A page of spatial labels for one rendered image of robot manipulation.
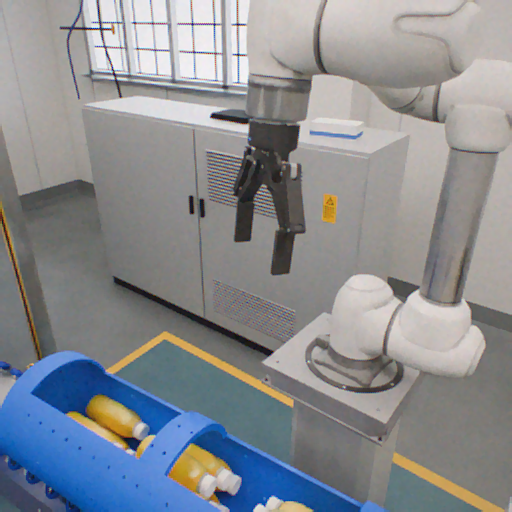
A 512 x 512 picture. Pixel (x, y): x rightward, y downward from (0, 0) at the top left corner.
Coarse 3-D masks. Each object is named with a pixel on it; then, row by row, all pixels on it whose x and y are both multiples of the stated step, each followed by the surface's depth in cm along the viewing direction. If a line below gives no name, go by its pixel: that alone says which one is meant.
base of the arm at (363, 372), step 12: (324, 336) 144; (324, 348) 143; (324, 360) 136; (336, 360) 133; (348, 360) 131; (360, 360) 130; (372, 360) 131; (384, 360) 137; (336, 372) 133; (348, 372) 131; (360, 372) 130; (372, 372) 131; (360, 384) 128
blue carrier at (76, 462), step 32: (64, 352) 119; (32, 384) 108; (64, 384) 122; (96, 384) 131; (128, 384) 122; (0, 416) 107; (32, 416) 103; (64, 416) 100; (160, 416) 119; (192, 416) 100; (32, 448) 101; (64, 448) 97; (96, 448) 94; (160, 448) 91; (224, 448) 109; (256, 448) 104; (64, 480) 97; (96, 480) 92; (128, 480) 89; (160, 480) 87; (256, 480) 106; (288, 480) 101
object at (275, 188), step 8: (264, 168) 67; (272, 184) 66; (280, 184) 67; (272, 192) 67; (280, 192) 66; (280, 200) 66; (280, 208) 65; (280, 216) 65; (280, 224) 65; (280, 232) 64
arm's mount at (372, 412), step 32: (320, 320) 159; (288, 352) 141; (320, 352) 142; (288, 384) 133; (320, 384) 128; (352, 384) 129; (384, 384) 129; (416, 384) 137; (352, 416) 122; (384, 416) 118
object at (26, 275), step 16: (0, 128) 145; (0, 144) 146; (0, 160) 147; (0, 176) 149; (0, 192) 150; (16, 192) 155; (0, 208) 154; (16, 208) 156; (0, 224) 158; (16, 224) 157; (16, 240) 159; (16, 256) 161; (32, 256) 166; (16, 272) 165; (32, 272) 167; (32, 288) 169; (32, 304) 171; (32, 320) 174; (48, 320) 178; (32, 336) 179; (48, 336) 180; (48, 352) 182
